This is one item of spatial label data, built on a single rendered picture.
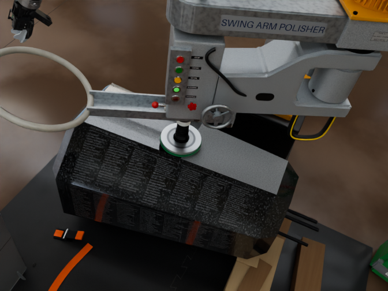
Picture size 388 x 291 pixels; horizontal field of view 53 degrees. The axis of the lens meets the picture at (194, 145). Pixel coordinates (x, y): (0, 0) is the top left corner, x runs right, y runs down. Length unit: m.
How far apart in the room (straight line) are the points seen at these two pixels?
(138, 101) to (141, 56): 2.17
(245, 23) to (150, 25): 3.09
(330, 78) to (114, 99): 0.99
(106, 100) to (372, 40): 1.17
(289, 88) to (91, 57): 2.63
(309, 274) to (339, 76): 1.39
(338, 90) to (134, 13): 3.25
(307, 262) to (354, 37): 1.58
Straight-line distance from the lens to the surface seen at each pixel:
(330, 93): 1.85
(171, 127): 2.07
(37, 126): 1.68
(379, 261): 2.95
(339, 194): 3.32
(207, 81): 1.63
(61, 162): 2.24
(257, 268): 2.46
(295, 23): 1.53
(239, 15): 1.47
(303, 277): 2.68
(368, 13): 1.62
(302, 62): 1.67
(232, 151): 2.09
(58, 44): 4.22
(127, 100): 1.91
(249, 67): 1.69
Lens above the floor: 2.43
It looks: 49 degrees down
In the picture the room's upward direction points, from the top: 11 degrees clockwise
